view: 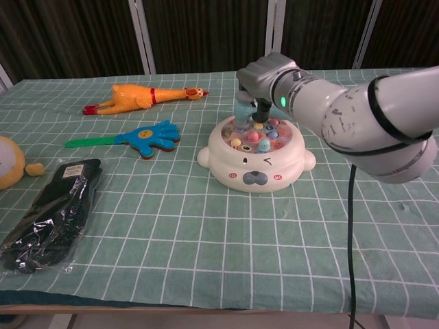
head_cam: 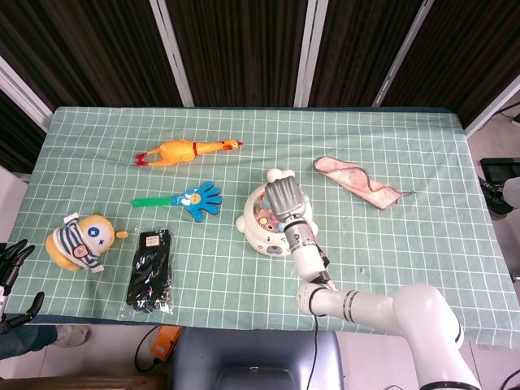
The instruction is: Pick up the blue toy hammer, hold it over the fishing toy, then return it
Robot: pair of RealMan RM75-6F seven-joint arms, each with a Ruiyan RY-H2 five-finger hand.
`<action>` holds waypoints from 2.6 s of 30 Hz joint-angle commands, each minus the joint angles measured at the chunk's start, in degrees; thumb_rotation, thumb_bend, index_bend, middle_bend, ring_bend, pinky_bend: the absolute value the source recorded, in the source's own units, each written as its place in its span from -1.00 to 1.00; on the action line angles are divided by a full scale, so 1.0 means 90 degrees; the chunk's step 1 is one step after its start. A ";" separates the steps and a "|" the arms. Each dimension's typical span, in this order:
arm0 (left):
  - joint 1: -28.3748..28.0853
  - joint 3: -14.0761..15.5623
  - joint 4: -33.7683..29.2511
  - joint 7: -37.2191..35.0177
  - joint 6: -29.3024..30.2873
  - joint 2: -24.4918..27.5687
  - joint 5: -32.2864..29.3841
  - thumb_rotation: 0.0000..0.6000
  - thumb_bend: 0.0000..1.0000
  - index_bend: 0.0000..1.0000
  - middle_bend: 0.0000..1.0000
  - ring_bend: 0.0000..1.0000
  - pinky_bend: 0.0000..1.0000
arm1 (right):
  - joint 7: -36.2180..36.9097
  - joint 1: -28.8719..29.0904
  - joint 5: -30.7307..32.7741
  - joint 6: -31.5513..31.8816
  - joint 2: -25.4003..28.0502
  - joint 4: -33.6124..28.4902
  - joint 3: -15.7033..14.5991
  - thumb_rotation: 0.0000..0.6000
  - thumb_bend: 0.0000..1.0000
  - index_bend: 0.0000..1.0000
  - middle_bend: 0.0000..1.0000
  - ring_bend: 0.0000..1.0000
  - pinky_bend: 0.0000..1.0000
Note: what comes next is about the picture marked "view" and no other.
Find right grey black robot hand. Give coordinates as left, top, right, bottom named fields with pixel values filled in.
left=236, top=52, right=298, bottom=123

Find light blue toy hammer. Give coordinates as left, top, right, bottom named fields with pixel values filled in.
left=234, top=90, right=257, bottom=133

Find white whack-a-mole toy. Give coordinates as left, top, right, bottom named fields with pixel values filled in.
left=197, top=114, right=316, bottom=193

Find blue hand clapper toy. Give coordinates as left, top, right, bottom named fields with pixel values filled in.
left=64, top=119, right=181, bottom=161

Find yellow rubber chicken toy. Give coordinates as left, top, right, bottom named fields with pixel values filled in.
left=82, top=84, right=209, bottom=116

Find green white checked tablecloth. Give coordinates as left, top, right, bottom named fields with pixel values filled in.
left=0, top=67, right=439, bottom=315

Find black gloves in plastic bag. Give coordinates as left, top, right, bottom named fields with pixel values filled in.
left=0, top=158, right=104, bottom=275

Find yellow plush toy striped shirt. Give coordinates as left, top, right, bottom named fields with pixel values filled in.
left=0, top=135, right=46, bottom=191

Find white screen frame post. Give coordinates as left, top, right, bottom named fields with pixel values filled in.
left=128, top=0, right=157, bottom=75
left=353, top=0, right=383, bottom=69
left=0, top=63, right=16, bottom=93
left=265, top=0, right=287, bottom=58

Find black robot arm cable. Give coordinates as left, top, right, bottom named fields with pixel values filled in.
left=329, top=75, right=434, bottom=329

